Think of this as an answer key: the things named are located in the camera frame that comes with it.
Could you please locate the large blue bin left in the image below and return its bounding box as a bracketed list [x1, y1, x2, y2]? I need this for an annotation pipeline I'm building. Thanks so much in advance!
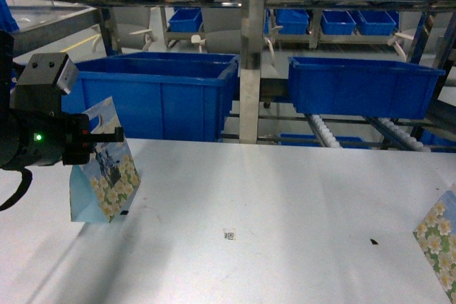
[62, 52, 239, 142]

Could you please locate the QR code sticker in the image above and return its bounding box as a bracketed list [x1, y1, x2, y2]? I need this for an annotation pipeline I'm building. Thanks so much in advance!
[223, 228, 237, 241]

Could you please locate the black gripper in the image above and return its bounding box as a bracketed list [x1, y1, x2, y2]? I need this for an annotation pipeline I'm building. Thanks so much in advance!
[62, 113, 125, 165]

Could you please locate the flower gift bag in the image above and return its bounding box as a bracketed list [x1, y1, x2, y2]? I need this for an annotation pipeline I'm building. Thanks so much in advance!
[69, 95, 142, 224]
[413, 184, 455, 303]

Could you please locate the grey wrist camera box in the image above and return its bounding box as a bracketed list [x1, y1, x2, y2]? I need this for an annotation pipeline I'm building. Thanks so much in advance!
[10, 53, 79, 116]

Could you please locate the blue bin right shelf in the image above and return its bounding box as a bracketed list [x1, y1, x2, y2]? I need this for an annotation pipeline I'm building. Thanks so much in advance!
[288, 56, 445, 120]

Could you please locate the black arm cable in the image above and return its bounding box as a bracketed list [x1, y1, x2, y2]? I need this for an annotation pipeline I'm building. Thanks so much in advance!
[0, 167, 33, 212]

